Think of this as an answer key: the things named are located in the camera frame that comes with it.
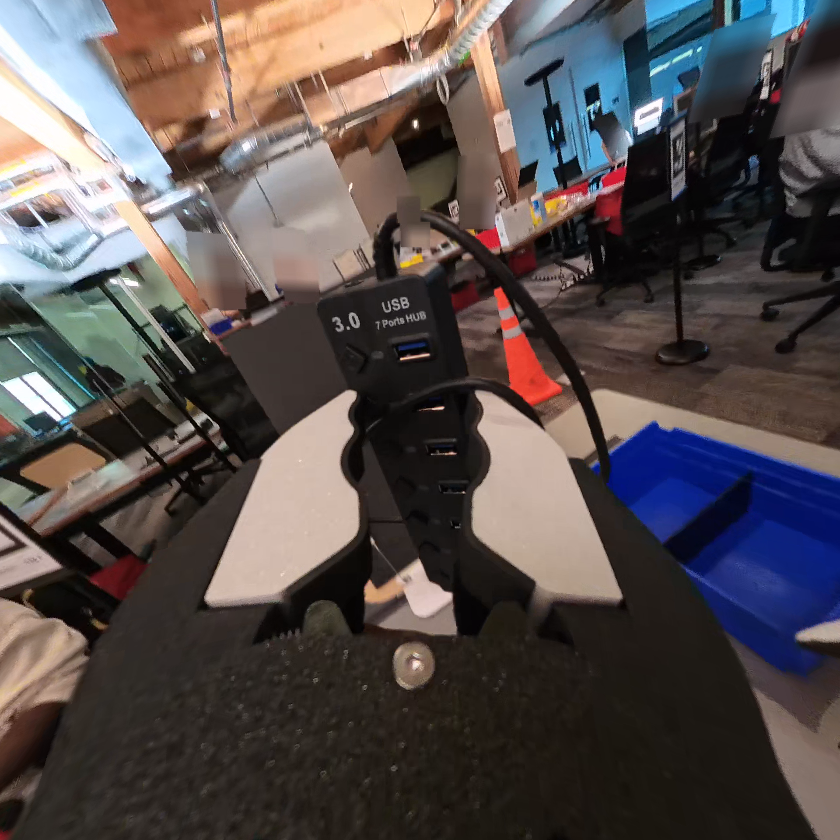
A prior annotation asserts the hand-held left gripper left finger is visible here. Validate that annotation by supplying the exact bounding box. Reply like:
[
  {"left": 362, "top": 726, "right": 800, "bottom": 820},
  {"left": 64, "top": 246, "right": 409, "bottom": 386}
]
[{"left": 203, "top": 390, "right": 371, "bottom": 632}]

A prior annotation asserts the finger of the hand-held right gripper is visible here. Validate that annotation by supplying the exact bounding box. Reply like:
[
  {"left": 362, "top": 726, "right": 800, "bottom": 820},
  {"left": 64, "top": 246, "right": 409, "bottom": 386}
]
[{"left": 794, "top": 619, "right": 840, "bottom": 658}]

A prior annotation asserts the blue storage bin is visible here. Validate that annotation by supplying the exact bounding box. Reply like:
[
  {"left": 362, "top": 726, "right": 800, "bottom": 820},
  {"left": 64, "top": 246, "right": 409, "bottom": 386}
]
[{"left": 591, "top": 420, "right": 840, "bottom": 677}]

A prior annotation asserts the black sign stand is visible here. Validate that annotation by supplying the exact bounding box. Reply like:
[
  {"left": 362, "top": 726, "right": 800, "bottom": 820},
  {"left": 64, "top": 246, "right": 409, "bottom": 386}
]
[{"left": 656, "top": 115, "right": 711, "bottom": 366}]

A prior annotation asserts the orange traffic cone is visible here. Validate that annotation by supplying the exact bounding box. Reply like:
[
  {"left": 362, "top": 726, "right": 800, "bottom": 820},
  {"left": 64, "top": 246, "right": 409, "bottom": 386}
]
[{"left": 492, "top": 287, "right": 564, "bottom": 406}]

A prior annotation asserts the grey desk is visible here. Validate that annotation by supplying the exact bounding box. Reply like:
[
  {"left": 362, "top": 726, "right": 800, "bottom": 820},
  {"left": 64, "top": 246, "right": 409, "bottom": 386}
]
[{"left": 545, "top": 387, "right": 840, "bottom": 756}]

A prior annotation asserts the metal ventilation duct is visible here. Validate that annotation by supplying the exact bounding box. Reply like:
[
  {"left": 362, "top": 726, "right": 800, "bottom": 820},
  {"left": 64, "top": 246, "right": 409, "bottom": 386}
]
[{"left": 220, "top": 0, "right": 514, "bottom": 173}]

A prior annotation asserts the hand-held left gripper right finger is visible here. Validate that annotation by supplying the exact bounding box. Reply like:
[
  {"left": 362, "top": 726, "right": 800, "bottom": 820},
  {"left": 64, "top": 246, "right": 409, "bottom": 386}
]
[{"left": 455, "top": 392, "right": 624, "bottom": 635}]

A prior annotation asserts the black office chair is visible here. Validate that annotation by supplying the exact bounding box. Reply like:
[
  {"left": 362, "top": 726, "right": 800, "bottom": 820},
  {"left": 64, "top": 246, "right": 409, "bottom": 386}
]
[
  {"left": 760, "top": 190, "right": 840, "bottom": 355},
  {"left": 587, "top": 131, "right": 672, "bottom": 307}
]

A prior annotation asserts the black bin divider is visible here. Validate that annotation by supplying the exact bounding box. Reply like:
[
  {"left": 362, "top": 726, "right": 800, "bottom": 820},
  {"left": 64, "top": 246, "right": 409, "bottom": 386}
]
[{"left": 663, "top": 471, "right": 754, "bottom": 565}]

